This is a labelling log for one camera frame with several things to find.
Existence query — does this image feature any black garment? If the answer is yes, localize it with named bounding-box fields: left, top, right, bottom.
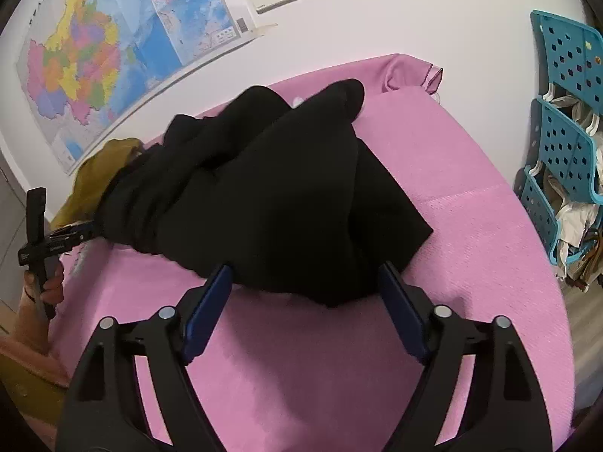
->
left=95, top=79, right=432, bottom=307

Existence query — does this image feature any left hand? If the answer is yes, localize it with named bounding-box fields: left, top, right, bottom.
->
left=21, top=261, right=64, bottom=306

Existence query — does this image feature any mustard yellow folded garment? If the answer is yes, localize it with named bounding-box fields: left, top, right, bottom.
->
left=50, top=138, right=143, bottom=231

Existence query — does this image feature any teal perforated storage rack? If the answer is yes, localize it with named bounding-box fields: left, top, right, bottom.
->
left=520, top=10, right=602, bottom=264

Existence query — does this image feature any colourful wall map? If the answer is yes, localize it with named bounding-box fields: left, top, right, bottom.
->
left=16, top=0, right=260, bottom=173

